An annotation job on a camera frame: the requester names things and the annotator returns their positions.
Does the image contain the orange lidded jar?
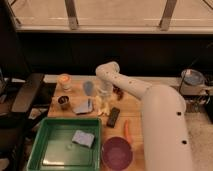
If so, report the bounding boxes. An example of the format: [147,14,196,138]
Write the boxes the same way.
[57,74,71,91]

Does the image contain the purple bowl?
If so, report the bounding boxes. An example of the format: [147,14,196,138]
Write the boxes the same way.
[101,137,133,171]

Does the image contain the black rectangular block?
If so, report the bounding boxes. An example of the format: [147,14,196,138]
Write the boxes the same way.
[106,107,120,128]

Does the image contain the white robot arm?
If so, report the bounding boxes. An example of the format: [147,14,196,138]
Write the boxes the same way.
[95,62,194,171]

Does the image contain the small dark cup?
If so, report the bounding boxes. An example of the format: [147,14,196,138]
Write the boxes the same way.
[58,96,70,110]

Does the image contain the peeled banana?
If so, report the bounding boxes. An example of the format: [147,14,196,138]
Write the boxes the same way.
[95,96,110,116]

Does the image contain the grey bowl on side table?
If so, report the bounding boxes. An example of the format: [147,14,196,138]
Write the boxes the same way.
[181,69,205,86]

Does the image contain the orange carrot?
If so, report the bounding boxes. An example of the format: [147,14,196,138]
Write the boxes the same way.
[124,120,132,144]

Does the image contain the black chair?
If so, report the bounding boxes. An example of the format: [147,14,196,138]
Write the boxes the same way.
[0,73,52,171]

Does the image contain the bunch of dark grapes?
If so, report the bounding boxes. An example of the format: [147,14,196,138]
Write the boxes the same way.
[113,86,124,101]

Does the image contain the blue sponge in tray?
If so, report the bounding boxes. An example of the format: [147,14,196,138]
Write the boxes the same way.
[72,130,95,148]

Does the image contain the green plastic tray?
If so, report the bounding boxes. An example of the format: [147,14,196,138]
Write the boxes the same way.
[27,118,101,171]

